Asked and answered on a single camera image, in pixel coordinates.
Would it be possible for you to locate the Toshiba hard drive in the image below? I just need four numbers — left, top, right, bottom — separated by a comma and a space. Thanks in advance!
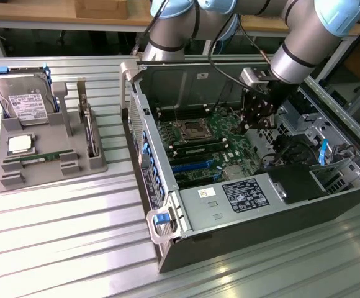
0, 63, 60, 112

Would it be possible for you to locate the open black PC case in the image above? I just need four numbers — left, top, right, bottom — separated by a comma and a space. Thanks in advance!
119, 58, 360, 274

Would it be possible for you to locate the blue disk bay lever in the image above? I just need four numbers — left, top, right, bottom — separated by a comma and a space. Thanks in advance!
318, 138, 329, 165

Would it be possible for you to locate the black CPU socket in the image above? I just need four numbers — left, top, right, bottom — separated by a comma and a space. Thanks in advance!
176, 117, 215, 140

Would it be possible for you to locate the brown cardboard box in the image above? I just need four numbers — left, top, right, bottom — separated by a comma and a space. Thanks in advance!
74, 0, 128, 19

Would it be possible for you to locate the grey power supply unit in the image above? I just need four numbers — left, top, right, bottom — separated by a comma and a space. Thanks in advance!
179, 173, 288, 232

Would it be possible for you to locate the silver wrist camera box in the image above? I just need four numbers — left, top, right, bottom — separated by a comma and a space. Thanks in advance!
240, 67, 274, 94

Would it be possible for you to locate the black camera wire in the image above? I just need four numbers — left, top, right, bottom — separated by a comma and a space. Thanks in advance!
207, 18, 272, 93

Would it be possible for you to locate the grey parts rack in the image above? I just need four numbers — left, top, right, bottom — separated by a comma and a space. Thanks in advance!
0, 76, 109, 193

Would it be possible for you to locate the blue expansion slot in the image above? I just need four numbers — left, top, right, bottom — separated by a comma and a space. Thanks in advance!
171, 160, 217, 174

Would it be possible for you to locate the hard disk with white label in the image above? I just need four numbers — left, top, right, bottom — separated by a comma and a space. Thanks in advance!
0, 73, 52, 127

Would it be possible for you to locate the CPU with silver lid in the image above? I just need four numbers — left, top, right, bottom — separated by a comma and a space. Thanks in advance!
7, 135, 35, 155

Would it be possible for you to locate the green motherboard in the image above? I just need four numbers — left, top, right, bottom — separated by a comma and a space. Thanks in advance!
155, 105, 280, 190

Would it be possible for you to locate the blue case latch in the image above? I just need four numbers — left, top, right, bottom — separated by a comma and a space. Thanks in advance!
154, 212, 171, 225

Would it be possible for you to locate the wooden desk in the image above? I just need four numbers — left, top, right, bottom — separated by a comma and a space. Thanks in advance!
0, 0, 153, 58

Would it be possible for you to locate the green RAM stick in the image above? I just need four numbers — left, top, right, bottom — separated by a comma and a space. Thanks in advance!
20, 151, 75, 162
173, 142, 229, 156

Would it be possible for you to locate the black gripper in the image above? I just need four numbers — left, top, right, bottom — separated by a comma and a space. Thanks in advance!
241, 79, 295, 135

